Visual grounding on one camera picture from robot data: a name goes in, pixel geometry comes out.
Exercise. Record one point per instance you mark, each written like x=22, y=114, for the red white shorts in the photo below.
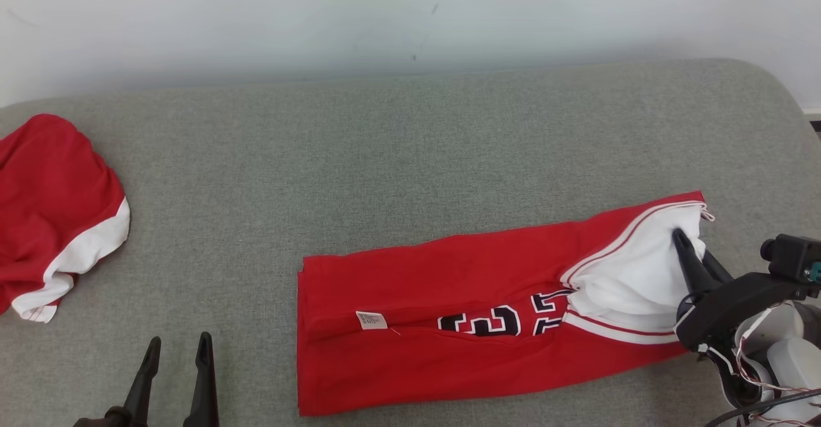
x=51, y=190

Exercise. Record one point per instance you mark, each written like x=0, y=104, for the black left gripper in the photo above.
x=106, y=420

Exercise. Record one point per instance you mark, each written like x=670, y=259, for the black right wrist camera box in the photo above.
x=795, y=257

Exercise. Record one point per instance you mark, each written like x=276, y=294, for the red Bulls jersey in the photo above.
x=417, y=286

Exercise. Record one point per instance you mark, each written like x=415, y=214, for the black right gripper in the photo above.
x=725, y=308

